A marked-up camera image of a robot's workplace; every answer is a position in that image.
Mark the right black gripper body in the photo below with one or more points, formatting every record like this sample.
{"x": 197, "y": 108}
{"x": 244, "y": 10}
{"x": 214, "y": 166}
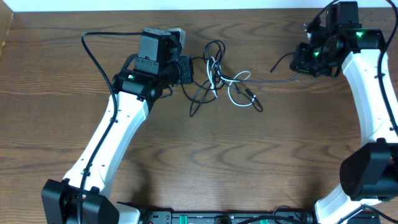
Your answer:
{"x": 310, "y": 61}

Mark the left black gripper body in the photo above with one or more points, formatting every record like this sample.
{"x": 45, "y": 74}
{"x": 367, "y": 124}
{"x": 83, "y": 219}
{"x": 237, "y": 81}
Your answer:
{"x": 186, "y": 70}

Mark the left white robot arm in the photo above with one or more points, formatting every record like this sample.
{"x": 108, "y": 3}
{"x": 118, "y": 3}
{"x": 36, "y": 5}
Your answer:
{"x": 82, "y": 196}

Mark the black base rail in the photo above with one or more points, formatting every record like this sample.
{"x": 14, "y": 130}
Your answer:
{"x": 279, "y": 215}

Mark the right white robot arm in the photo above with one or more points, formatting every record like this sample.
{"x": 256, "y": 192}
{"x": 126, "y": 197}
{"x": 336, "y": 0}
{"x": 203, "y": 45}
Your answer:
{"x": 340, "y": 45}

